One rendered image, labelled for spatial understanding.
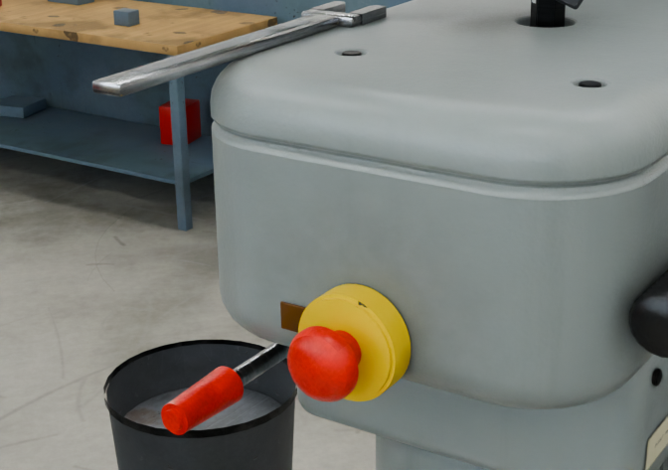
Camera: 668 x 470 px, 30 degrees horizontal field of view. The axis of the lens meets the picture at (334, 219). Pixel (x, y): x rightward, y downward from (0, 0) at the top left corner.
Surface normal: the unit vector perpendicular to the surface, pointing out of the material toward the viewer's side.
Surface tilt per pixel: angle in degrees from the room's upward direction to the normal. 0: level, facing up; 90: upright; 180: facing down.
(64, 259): 0
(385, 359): 90
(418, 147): 81
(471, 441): 90
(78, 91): 90
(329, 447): 0
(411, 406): 90
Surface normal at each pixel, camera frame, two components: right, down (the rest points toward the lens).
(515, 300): -0.28, 0.34
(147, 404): -0.01, -0.94
